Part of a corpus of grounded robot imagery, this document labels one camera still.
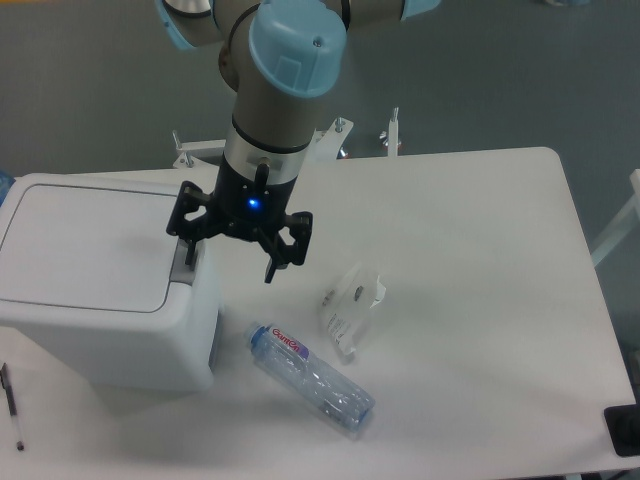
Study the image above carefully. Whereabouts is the white push-lid trash can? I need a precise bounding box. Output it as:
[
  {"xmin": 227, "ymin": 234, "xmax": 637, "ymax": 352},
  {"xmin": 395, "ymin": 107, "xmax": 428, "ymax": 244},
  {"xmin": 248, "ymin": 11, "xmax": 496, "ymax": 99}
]
[{"xmin": 1, "ymin": 174, "xmax": 221, "ymax": 392}]

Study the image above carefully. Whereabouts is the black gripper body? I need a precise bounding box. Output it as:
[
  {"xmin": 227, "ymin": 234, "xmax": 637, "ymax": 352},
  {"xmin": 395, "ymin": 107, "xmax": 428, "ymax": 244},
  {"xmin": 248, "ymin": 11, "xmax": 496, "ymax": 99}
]
[{"xmin": 209, "ymin": 156, "xmax": 297, "ymax": 242}]

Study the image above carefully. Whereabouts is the white frame post with bolt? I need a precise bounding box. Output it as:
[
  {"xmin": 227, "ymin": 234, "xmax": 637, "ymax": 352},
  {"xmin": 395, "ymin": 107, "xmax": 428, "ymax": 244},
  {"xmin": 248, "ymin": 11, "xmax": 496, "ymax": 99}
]
[{"xmin": 379, "ymin": 107, "xmax": 402, "ymax": 157}]

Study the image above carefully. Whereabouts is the torn white paper package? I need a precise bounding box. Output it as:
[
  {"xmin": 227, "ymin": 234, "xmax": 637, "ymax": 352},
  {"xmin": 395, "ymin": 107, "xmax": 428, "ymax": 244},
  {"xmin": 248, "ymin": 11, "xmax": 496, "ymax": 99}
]
[{"xmin": 319, "ymin": 263, "xmax": 386, "ymax": 359}]

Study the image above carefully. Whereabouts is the black device at table edge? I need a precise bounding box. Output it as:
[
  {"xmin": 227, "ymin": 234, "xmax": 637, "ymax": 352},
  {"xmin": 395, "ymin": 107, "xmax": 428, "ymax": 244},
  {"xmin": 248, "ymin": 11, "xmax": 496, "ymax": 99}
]
[{"xmin": 604, "ymin": 404, "xmax": 639, "ymax": 457}]

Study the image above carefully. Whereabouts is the clear plastic water bottle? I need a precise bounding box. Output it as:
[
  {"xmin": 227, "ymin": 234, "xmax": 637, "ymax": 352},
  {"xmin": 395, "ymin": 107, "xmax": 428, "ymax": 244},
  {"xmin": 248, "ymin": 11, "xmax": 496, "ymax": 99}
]
[{"xmin": 244, "ymin": 322, "xmax": 375, "ymax": 434}]

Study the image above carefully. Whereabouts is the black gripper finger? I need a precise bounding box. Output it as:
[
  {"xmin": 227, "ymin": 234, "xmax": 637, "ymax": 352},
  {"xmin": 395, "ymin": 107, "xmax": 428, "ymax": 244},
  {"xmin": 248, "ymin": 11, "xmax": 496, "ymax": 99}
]
[
  {"xmin": 166, "ymin": 181, "xmax": 220, "ymax": 266},
  {"xmin": 263, "ymin": 211, "xmax": 313, "ymax": 284}
]

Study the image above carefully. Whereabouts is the blue object at left edge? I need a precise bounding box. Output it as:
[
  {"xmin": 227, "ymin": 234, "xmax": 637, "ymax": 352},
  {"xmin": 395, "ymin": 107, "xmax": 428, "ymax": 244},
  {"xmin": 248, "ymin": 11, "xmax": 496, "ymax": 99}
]
[{"xmin": 0, "ymin": 171, "xmax": 15, "ymax": 203}]

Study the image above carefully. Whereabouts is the black and clear pen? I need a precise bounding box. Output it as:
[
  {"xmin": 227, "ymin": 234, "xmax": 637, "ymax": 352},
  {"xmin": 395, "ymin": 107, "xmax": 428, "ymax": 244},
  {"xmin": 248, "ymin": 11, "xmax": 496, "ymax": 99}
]
[{"xmin": 1, "ymin": 363, "xmax": 25, "ymax": 452}]

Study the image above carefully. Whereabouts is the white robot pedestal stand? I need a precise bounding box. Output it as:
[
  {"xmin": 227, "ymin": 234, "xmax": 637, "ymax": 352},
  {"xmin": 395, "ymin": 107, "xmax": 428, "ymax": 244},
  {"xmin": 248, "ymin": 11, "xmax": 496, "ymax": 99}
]
[{"xmin": 172, "ymin": 117, "xmax": 354, "ymax": 169}]

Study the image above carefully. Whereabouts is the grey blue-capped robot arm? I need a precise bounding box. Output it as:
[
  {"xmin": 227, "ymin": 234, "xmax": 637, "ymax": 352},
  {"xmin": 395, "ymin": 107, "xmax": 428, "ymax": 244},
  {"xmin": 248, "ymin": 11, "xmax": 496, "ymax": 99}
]
[{"xmin": 156, "ymin": 1, "xmax": 435, "ymax": 278}]

